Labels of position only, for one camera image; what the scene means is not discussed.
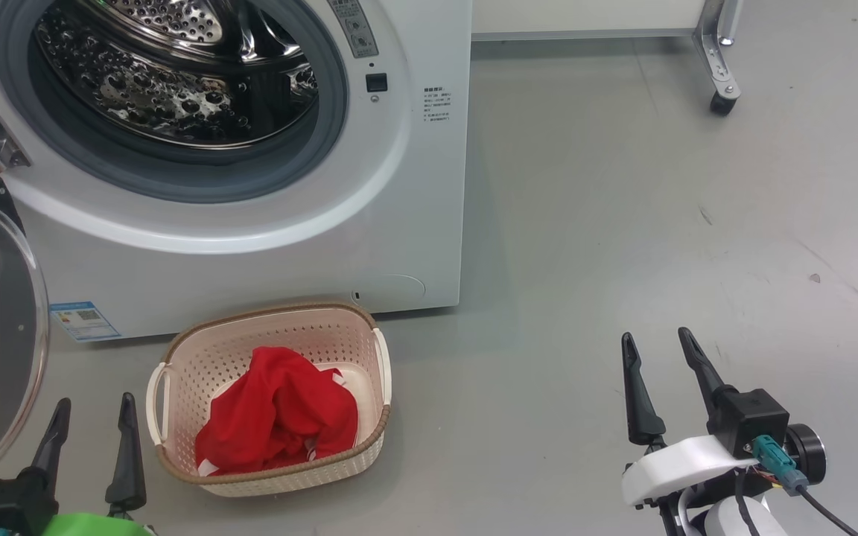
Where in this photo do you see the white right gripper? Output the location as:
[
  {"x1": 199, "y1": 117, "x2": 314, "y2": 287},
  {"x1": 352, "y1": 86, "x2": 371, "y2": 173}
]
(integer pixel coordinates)
[{"x1": 620, "y1": 327, "x2": 761, "y2": 507}]

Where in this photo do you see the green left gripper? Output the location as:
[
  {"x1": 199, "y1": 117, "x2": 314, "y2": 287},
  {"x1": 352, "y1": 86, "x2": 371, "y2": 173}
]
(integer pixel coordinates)
[{"x1": 31, "y1": 392, "x2": 158, "y2": 536}]

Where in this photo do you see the round black glass washer door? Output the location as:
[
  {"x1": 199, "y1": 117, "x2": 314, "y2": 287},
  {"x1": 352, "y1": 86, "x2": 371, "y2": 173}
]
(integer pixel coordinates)
[{"x1": 0, "y1": 60, "x2": 50, "y2": 498}]

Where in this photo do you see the red garment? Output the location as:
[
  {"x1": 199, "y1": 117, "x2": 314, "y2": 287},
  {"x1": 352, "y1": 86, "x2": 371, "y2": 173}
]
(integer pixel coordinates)
[{"x1": 194, "y1": 346, "x2": 360, "y2": 477}]

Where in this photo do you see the cream perforated laundry basket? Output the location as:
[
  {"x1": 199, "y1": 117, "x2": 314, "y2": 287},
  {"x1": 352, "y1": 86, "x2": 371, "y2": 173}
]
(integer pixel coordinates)
[{"x1": 146, "y1": 301, "x2": 393, "y2": 498}]

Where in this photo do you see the white front-load washing machine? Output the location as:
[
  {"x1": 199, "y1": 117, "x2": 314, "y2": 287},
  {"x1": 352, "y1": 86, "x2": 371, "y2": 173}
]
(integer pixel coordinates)
[{"x1": 0, "y1": 0, "x2": 473, "y2": 343}]

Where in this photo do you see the blue energy label sticker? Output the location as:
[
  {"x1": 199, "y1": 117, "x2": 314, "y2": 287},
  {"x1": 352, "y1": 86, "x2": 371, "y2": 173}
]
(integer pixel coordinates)
[{"x1": 49, "y1": 301, "x2": 122, "y2": 343}]

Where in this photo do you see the round white filter cover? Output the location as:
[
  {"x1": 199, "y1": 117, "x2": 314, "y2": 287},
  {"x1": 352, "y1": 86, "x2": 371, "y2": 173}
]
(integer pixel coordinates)
[{"x1": 369, "y1": 274, "x2": 427, "y2": 307}]

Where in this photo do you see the silver metal cabinet leg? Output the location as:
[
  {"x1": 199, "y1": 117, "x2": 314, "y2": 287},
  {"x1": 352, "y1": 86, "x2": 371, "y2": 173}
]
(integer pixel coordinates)
[{"x1": 692, "y1": 0, "x2": 744, "y2": 101}]

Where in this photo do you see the small printed text sticker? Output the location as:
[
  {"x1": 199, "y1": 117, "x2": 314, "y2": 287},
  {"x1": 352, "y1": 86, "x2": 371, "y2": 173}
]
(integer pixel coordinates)
[{"x1": 422, "y1": 86, "x2": 452, "y2": 124}]

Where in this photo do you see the white cabinet panel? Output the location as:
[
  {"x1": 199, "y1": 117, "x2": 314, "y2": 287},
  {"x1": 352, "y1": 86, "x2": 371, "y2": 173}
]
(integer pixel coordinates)
[{"x1": 471, "y1": 0, "x2": 705, "y2": 42}]

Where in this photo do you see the teal right camera connector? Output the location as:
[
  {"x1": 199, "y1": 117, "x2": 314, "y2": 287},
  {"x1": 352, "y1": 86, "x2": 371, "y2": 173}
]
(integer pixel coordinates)
[{"x1": 753, "y1": 435, "x2": 810, "y2": 496}]

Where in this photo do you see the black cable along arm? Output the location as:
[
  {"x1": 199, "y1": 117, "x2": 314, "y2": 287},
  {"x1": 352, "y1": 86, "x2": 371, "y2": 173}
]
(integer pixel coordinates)
[{"x1": 734, "y1": 469, "x2": 761, "y2": 536}]

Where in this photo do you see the thin black camera cable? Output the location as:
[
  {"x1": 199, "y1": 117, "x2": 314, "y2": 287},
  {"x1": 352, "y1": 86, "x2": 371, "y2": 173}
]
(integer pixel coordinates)
[{"x1": 798, "y1": 484, "x2": 858, "y2": 536}]

